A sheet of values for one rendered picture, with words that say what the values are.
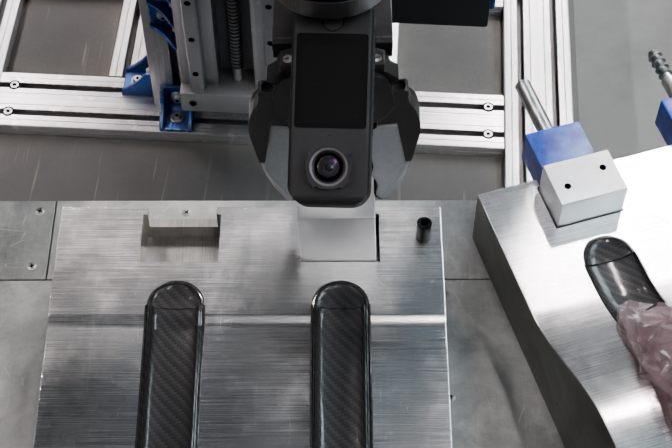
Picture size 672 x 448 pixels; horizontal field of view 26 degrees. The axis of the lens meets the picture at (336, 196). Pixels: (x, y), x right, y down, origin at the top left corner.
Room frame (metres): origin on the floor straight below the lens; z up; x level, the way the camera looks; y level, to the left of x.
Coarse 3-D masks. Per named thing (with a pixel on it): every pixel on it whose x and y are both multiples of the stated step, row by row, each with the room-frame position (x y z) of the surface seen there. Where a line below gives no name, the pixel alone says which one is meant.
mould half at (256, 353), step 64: (64, 256) 0.54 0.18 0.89; (128, 256) 0.54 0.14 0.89; (256, 256) 0.54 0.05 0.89; (384, 256) 0.54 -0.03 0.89; (64, 320) 0.49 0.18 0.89; (128, 320) 0.49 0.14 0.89; (256, 320) 0.49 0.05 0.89; (384, 320) 0.49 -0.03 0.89; (64, 384) 0.44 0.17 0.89; (128, 384) 0.44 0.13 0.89; (256, 384) 0.44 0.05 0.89; (384, 384) 0.44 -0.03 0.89; (448, 384) 0.44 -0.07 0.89
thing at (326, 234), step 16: (304, 208) 0.54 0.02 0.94; (320, 208) 0.54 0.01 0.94; (336, 208) 0.54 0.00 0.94; (352, 208) 0.54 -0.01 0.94; (368, 208) 0.54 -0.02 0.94; (304, 224) 0.53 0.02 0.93; (320, 224) 0.53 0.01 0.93; (336, 224) 0.53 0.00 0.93; (352, 224) 0.53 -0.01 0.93; (368, 224) 0.53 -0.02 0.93; (304, 240) 0.53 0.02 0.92; (320, 240) 0.53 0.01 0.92; (336, 240) 0.53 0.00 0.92; (352, 240) 0.53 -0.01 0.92; (368, 240) 0.53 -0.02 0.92; (304, 256) 0.53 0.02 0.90; (320, 256) 0.53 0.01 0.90; (336, 256) 0.53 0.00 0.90; (352, 256) 0.53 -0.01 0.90; (368, 256) 0.53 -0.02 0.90
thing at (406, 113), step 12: (396, 84) 0.56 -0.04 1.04; (396, 96) 0.55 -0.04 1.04; (408, 96) 0.55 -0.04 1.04; (396, 108) 0.55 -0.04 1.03; (408, 108) 0.55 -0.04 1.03; (384, 120) 0.55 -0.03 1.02; (396, 120) 0.55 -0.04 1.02; (408, 120) 0.55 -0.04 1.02; (408, 132) 0.55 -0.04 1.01; (408, 144) 0.55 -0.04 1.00; (408, 156) 0.55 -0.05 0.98
